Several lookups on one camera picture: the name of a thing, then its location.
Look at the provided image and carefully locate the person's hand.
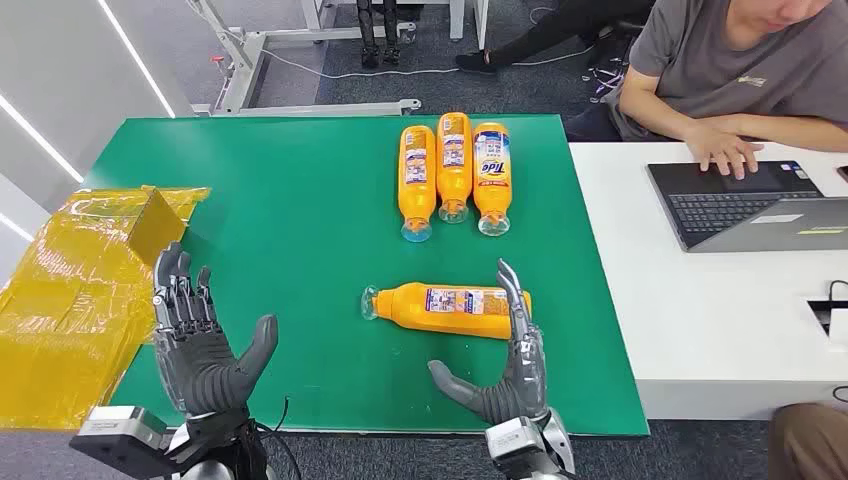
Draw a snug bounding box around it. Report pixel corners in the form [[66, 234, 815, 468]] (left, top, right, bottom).
[[682, 122, 767, 181]]

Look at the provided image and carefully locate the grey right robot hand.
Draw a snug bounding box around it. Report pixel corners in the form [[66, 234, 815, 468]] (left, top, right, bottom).
[[427, 258, 551, 426]]

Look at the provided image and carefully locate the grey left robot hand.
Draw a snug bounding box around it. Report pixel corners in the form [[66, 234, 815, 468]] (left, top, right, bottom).
[[152, 241, 280, 419]]

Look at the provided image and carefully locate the orange detergent bottle clear cap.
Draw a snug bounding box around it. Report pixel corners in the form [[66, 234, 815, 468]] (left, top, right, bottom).
[[435, 111, 474, 225], [397, 124, 438, 244], [360, 281, 533, 342]]

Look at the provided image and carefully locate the orange Tide detergent bottle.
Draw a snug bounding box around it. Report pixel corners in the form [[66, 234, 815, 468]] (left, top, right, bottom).
[[471, 121, 513, 238]]

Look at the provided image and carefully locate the dark grey laptop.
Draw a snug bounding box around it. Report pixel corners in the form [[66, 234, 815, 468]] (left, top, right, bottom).
[[647, 160, 848, 255]]

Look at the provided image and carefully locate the person at laptop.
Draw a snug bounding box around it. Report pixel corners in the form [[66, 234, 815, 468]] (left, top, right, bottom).
[[563, 0, 848, 181]]

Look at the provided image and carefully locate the office chair base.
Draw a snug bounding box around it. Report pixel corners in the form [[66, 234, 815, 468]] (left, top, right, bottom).
[[581, 56, 631, 105]]

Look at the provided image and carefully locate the yellow plastic-wrapped cardboard box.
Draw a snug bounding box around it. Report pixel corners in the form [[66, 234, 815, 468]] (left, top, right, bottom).
[[0, 185, 213, 433]]

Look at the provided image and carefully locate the white desk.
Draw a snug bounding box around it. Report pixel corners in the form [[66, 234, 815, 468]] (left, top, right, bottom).
[[568, 142, 848, 423]]

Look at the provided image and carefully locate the green table mat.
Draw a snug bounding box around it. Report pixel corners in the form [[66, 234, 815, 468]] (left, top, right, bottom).
[[82, 113, 651, 439]]

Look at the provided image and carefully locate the person's leg with black shoe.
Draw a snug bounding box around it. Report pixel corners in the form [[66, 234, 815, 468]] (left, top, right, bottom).
[[455, 0, 657, 75]]

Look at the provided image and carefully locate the white desk leg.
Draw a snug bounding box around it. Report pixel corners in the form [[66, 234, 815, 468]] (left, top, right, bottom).
[[449, 0, 491, 52]]

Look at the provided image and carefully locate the person in brown trousers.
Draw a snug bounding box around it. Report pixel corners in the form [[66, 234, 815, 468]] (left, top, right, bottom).
[[768, 402, 848, 480]]

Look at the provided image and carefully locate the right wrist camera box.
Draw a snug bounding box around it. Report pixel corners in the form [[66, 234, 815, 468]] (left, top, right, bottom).
[[484, 415, 549, 466]]

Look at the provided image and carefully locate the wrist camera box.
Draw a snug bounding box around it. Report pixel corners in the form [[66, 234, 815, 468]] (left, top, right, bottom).
[[69, 405, 175, 480], [484, 415, 549, 466]]

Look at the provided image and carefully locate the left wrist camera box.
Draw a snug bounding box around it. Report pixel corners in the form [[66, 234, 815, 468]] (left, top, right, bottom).
[[69, 405, 175, 480]]

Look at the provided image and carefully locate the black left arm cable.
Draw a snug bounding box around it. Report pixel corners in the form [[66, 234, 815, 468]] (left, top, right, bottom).
[[254, 397, 303, 480]]

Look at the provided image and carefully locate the white metal stand frame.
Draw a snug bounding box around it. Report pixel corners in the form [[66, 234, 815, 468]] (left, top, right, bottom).
[[185, 0, 423, 119]]

